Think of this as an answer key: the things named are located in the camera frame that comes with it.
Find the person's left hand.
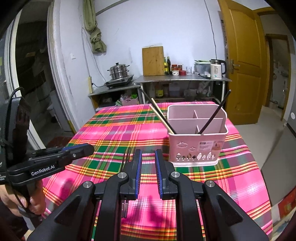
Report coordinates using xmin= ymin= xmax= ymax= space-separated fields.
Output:
xmin=1 ymin=180 xmax=46 ymax=217

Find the drinking glass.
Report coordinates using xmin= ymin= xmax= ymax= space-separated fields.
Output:
xmin=186 ymin=66 xmax=192 ymax=75

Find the black induction cooker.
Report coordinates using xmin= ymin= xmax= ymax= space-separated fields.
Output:
xmin=105 ymin=75 xmax=133 ymax=88

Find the steel kitchen shelf table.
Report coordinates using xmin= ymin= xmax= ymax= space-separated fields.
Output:
xmin=132 ymin=73 xmax=231 ymax=103

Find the stainless steel steamer pot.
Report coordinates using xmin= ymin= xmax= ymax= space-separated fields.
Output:
xmin=108 ymin=63 xmax=129 ymax=80

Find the dark oil bottle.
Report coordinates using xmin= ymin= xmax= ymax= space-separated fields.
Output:
xmin=167 ymin=56 xmax=172 ymax=75

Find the white electric kettle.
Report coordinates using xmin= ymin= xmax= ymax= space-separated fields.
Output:
xmin=210 ymin=59 xmax=227 ymax=79

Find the black chopstick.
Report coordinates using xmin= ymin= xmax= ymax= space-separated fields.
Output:
xmin=119 ymin=148 xmax=127 ymax=172
xmin=123 ymin=147 xmax=132 ymax=167
xmin=139 ymin=88 xmax=176 ymax=134
xmin=198 ymin=89 xmax=231 ymax=135
xmin=121 ymin=199 xmax=128 ymax=218

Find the wooden cutting board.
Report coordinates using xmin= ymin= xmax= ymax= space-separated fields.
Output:
xmin=142 ymin=46 xmax=165 ymax=76

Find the pink plaid tablecloth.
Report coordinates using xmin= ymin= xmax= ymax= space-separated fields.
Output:
xmin=43 ymin=104 xmax=273 ymax=240

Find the light wooden chopstick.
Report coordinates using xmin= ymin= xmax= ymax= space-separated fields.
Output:
xmin=149 ymin=104 xmax=174 ymax=134
xmin=149 ymin=98 xmax=173 ymax=134

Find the green hanging cloth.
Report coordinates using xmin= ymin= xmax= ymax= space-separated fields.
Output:
xmin=83 ymin=0 xmax=107 ymax=53

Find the red lidded jar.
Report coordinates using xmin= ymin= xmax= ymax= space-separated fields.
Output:
xmin=179 ymin=70 xmax=187 ymax=76

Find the yellow wooden door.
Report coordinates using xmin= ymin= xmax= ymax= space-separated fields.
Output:
xmin=218 ymin=1 xmax=267 ymax=125

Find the clear plastic storage box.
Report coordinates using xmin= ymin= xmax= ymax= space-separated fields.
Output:
xmin=194 ymin=60 xmax=211 ymax=78

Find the pink plastic utensil caddy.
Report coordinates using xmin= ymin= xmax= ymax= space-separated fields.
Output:
xmin=167 ymin=104 xmax=229 ymax=167

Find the low grey side cabinet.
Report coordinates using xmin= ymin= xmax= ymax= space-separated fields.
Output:
xmin=88 ymin=84 xmax=143 ymax=112

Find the pink storage basket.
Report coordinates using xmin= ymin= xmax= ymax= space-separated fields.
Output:
xmin=121 ymin=98 xmax=139 ymax=106

